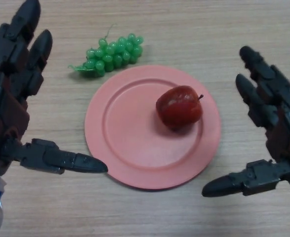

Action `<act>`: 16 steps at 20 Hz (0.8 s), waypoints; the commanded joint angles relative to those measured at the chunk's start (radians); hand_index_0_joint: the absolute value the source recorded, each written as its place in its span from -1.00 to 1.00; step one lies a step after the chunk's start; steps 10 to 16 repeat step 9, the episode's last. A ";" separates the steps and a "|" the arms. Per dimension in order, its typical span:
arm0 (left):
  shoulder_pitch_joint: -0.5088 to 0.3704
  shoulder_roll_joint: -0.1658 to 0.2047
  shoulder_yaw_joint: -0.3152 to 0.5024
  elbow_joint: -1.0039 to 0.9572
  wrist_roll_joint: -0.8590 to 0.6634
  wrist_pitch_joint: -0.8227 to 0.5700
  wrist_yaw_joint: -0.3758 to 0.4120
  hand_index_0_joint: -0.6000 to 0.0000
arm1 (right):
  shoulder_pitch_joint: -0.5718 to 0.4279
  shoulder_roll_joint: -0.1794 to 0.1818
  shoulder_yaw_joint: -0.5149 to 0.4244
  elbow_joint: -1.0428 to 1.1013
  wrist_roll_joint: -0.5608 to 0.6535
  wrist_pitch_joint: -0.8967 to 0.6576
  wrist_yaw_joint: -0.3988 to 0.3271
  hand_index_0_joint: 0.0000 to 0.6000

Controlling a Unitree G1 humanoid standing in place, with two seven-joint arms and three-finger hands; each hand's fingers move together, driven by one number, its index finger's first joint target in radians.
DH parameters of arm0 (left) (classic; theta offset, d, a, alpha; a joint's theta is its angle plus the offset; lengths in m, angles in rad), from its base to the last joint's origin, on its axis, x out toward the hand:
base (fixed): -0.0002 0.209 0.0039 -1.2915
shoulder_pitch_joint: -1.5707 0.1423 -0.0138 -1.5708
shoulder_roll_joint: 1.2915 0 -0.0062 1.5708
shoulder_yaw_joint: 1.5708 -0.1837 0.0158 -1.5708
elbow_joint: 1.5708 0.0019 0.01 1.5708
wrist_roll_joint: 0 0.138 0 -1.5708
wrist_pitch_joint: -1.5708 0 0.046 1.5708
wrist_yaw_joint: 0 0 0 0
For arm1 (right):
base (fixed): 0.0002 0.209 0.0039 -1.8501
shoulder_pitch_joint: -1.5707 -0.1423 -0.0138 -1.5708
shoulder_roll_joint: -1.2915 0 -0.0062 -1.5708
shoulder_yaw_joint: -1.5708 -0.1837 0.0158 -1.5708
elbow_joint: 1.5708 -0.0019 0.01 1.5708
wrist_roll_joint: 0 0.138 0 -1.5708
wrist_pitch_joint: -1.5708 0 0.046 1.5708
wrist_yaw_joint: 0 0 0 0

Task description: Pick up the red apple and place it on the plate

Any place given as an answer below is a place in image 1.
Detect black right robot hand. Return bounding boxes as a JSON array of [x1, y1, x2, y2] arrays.
[[202, 45, 290, 198]]

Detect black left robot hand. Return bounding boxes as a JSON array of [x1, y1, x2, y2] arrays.
[[0, 0, 109, 177]]

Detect red apple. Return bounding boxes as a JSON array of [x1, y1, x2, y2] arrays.
[[156, 85, 205, 130]]

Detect pink round plate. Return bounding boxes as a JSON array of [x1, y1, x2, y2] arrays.
[[84, 65, 222, 190]]

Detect green grape bunch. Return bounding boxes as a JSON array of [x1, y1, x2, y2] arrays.
[[68, 23, 144, 78]]

